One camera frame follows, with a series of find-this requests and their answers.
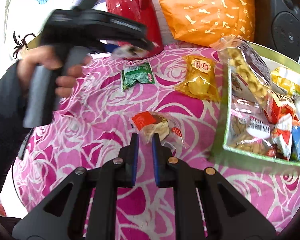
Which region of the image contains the red label biscuit packet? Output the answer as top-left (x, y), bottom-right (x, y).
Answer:
top-left (130, 111), bottom-right (189, 148)

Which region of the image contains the green white snack packet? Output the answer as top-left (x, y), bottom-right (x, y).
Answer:
top-left (120, 62), bottom-right (155, 92)

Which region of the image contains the yellow cake packet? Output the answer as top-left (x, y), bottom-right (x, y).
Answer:
top-left (175, 55), bottom-right (220, 102)

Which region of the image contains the red white snack packet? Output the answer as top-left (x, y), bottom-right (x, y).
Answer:
top-left (264, 92), bottom-right (296, 160)

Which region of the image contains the brown cookie packet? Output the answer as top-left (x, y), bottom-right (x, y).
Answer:
top-left (210, 36), bottom-right (271, 108)

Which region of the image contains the large yellow snack bag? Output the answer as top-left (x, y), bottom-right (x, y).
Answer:
top-left (271, 66), bottom-right (300, 98)

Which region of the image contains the black sleeve forearm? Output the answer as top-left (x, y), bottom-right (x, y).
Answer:
top-left (0, 60), bottom-right (30, 193)

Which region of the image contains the person left hand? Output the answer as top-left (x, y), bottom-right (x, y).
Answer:
top-left (16, 44), bottom-right (93, 98)

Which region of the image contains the red thermos jug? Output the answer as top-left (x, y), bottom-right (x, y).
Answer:
top-left (106, 0), bottom-right (164, 57)

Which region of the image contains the pink rose tablecloth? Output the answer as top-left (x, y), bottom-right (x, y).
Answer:
top-left (13, 44), bottom-right (300, 239)

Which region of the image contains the green white cardboard box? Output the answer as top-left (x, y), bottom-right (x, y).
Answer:
top-left (209, 42), bottom-right (300, 175)

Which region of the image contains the orange tote bag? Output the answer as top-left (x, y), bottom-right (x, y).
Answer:
top-left (159, 0), bottom-right (255, 47)

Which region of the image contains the black speaker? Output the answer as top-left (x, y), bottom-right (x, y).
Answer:
top-left (254, 0), bottom-right (300, 61)

